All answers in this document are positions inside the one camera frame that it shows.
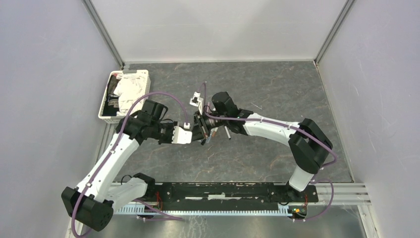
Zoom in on blue capped marker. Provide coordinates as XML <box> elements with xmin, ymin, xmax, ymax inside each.
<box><xmin>201</xmin><ymin>128</ymin><xmax>218</xmax><ymax>145</ymax></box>

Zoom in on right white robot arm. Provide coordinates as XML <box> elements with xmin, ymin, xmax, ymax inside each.
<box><xmin>159</xmin><ymin>92</ymin><xmax>336</xmax><ymax>202</ymax></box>

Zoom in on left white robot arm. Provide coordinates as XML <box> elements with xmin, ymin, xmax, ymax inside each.
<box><xmin>61</xmin><ymin>99</ymin><xmax>222</xmax><ymax>232</ymax></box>

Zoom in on white cloth in basket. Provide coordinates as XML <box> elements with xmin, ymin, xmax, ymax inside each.
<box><xmin>113</xmin><ymin>70</ymin><xmax>151</xmax><ymax>117</ymax></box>

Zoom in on white plastic basket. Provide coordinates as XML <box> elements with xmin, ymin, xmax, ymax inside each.
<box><xmin>98</xmin><ymin>69</ymin><xmax>151</xmax><ymax>124</ymax></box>

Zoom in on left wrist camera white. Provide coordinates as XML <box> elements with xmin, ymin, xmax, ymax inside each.
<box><xmin>172</xmin><ymin>122</ymin><xmax>192</xmax><ymax>144</ymax></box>

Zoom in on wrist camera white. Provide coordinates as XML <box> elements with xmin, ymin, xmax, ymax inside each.
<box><xmin>189</xmin><ymin>92</ymin><xmax>204</xmax><ymax>109</ymax></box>
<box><xmin>172</xmin><ymin>122</ymin><xmax>192</xmax><ymax>144</ymax></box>

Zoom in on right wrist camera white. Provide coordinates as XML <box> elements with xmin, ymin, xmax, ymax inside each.
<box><xmin>189</xmin><ymin>92</ymin><xmax>204</xmax><ymax>109</ymax></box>

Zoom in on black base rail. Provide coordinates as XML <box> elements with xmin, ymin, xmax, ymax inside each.
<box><xmin>148</xmin><ymin>182</ymin><xmax>319</xmax><ymax>211</ymax></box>

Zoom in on white cable duct strip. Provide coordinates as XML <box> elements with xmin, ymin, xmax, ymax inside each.
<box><xmin>114</xmin><ymin>202</ymin><xmax>293</xmax><ymax>217</ymax></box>

